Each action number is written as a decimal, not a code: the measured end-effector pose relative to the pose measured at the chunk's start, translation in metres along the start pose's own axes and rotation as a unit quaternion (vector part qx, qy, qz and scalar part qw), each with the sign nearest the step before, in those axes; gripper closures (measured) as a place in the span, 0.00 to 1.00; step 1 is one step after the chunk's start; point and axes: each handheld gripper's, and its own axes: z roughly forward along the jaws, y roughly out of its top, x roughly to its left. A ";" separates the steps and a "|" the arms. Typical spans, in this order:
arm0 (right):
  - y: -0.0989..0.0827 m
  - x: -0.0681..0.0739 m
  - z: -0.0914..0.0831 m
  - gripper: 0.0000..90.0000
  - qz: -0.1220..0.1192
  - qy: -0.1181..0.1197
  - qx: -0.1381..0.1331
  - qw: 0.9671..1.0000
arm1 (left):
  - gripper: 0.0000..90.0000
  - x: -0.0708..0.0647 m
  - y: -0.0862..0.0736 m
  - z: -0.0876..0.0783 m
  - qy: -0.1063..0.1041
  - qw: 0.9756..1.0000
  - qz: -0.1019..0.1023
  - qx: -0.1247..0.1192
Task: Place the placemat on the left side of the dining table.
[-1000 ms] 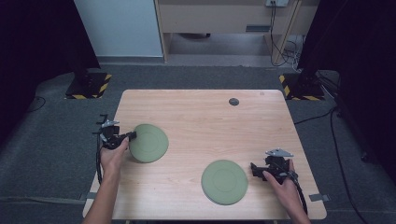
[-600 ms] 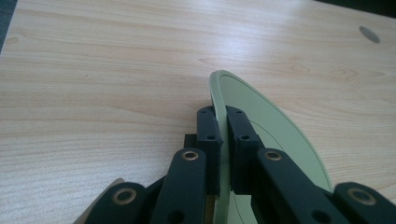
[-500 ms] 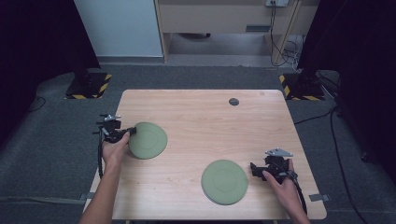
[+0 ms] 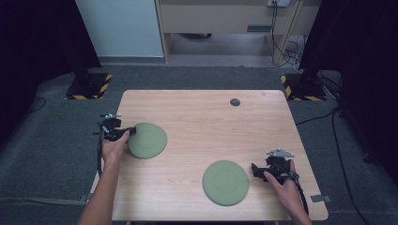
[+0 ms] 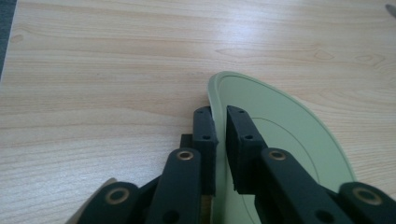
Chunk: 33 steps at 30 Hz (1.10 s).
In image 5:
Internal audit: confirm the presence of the green plate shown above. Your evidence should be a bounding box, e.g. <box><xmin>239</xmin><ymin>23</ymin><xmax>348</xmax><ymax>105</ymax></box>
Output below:
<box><xmin>206</xmin><ymin>70</ymin><xmax>358</xmax><ymax>224</ymax></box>

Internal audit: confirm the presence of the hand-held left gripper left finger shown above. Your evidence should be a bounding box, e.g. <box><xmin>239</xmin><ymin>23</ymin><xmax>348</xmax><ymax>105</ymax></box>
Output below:
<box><xmin>179</xmin><ymin>105</ymin><xmax>219</xmax><ymax>198</ymax></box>

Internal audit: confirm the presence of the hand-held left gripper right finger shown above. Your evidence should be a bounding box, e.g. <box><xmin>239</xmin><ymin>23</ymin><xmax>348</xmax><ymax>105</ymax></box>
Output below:
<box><xmin>225</xmin><ymin>105</ymin><xmax>269</xmax><ymax>196</ymax></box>

